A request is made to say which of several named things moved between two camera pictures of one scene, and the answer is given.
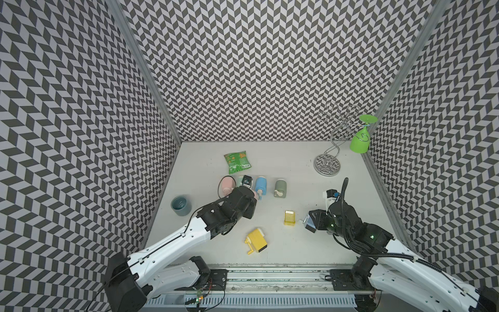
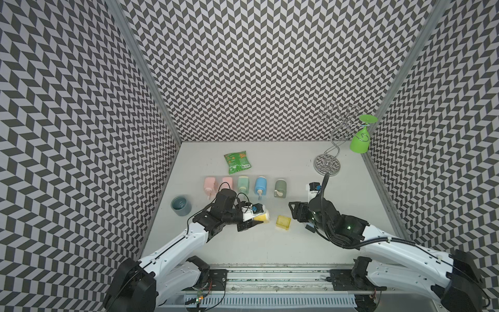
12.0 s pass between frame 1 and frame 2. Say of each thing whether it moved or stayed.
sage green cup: stayed
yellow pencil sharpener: moved
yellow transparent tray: moved
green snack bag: stayed
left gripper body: moved
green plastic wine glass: stayed
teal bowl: stayed
